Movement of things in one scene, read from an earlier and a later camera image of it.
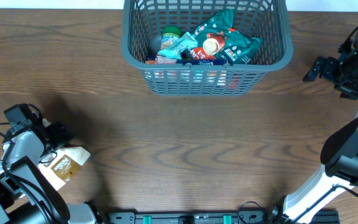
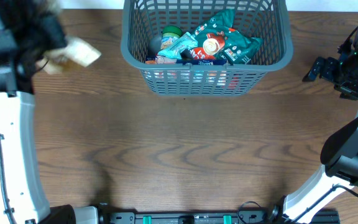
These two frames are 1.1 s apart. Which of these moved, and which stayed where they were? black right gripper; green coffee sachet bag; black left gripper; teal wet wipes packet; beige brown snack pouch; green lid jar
Moved: beige brown snack pouch; black left gripper
Stayed: teal wet wipes packet; green coffee sachet bag; black right gripper; green lid jar
